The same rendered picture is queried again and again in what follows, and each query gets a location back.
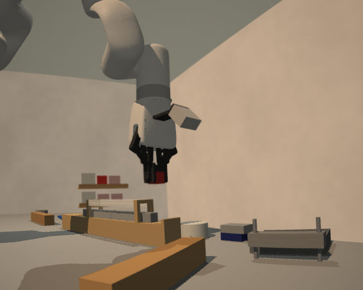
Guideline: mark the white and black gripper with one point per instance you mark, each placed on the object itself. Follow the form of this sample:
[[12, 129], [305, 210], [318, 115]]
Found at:
[[155, 135]]

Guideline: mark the grey cylinder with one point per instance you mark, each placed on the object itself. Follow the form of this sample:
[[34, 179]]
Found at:
[[194, 229]]

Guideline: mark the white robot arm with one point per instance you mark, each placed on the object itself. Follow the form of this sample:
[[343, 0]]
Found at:
[[124, 57]]

